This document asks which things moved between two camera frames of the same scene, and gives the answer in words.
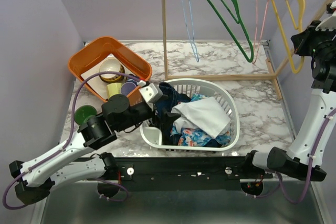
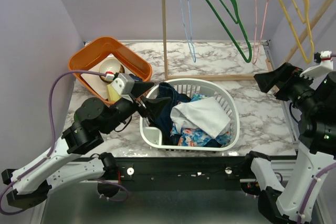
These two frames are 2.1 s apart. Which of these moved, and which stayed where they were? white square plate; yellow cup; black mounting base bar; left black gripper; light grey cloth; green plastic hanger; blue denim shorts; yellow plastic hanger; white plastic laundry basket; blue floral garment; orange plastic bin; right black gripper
Moved: left black gripper; green plastic hanger; yellow plastic hanger; right black gripper
Stayed: black mounting base bar; blue floral garment; light grey cloth; white plastic laundry basket; yellow cup; orange plastic bin; white square plate; blue denim shorts
